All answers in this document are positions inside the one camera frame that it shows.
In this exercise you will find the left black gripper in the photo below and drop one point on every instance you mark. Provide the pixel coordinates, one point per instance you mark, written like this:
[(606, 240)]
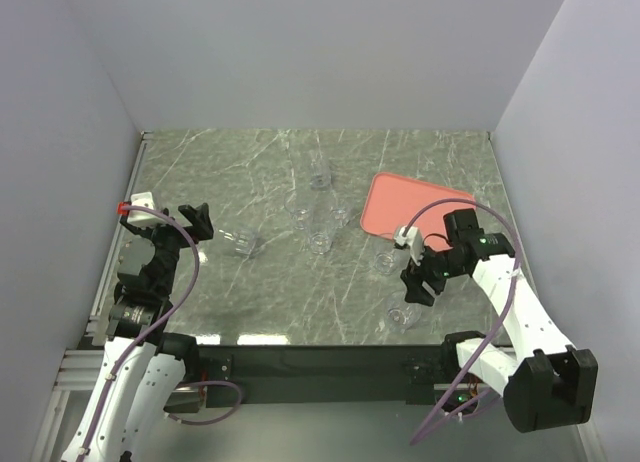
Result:
[(198, 217)]

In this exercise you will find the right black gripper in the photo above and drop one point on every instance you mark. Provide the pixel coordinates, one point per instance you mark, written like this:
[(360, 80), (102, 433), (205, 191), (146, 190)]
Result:
[(414, 276)]

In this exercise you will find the clear wine glass front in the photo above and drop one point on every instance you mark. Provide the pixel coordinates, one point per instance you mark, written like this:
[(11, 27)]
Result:
[(400, 314)]

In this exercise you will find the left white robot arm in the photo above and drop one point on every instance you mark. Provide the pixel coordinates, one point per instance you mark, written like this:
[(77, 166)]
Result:
[(142, 363)]

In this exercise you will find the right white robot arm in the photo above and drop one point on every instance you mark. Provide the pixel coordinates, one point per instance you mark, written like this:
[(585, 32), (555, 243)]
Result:
[(546, 382)]

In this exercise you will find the pink plastic tray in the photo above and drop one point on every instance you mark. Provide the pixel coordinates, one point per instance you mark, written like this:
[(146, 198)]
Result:
[(393, 200)]

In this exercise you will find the clear square glass lying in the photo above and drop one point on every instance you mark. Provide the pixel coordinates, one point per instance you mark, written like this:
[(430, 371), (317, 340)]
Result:
[(240, 241)]

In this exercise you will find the tall clear glass far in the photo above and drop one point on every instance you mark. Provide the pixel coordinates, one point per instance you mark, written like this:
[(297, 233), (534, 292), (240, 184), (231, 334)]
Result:
[(320, 173)]

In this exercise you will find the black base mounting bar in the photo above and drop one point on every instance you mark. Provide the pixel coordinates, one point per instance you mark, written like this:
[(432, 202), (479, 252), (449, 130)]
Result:
[(274, 374)]

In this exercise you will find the aluminium rail frame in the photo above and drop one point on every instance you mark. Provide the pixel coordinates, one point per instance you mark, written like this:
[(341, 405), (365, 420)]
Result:
[(78, 370)]

